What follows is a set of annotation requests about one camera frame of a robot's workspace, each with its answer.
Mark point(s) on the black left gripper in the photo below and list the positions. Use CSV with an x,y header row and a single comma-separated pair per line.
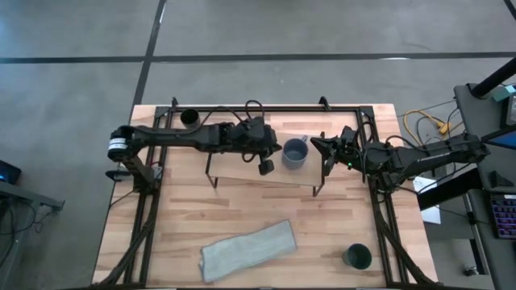
x,y
252,135

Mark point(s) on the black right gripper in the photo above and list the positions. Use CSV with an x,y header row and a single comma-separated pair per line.
x,y
348,151

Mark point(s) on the black cup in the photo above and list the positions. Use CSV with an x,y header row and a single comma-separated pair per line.
x,y
190,118

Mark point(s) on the dark green cup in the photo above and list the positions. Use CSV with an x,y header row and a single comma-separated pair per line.
x,y
357,257

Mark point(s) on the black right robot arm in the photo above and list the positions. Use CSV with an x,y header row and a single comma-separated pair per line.
x,y
423,159

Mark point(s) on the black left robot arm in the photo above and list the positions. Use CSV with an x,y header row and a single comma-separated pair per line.
x,y
173,139

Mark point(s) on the wooden shelf with black legs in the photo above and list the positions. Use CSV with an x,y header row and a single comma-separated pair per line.
x,y
242,171

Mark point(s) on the grey folded cloth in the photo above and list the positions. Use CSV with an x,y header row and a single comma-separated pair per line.
x,y
248,249

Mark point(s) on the white paper sheet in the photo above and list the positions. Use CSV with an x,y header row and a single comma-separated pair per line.
x,y
429,211

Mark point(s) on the grey side desk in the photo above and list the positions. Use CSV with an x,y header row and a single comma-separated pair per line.
x,y
500,177

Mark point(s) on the black diagonal pole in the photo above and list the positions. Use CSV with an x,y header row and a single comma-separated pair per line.
x,y
493,80

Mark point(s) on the keyboard with coloured keys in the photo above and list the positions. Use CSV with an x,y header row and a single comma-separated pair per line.
x,y
504,215

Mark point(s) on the teal small box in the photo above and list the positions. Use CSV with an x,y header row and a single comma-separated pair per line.
x,y
504,92

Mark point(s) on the grey low side table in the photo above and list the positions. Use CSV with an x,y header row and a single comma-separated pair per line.
x,y
28,197

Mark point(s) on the blue lit device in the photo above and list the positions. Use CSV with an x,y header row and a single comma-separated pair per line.
x,y
8,172

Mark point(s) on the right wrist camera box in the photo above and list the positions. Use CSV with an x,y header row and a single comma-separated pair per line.
x,y
349,135

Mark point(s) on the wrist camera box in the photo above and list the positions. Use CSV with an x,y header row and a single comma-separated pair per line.
x,y
349,135
253,125

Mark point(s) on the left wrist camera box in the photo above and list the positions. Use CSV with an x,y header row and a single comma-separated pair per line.
x,y
253,125

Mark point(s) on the black aluminium table frame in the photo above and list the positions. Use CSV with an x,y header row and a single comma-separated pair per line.
x,y
379,225

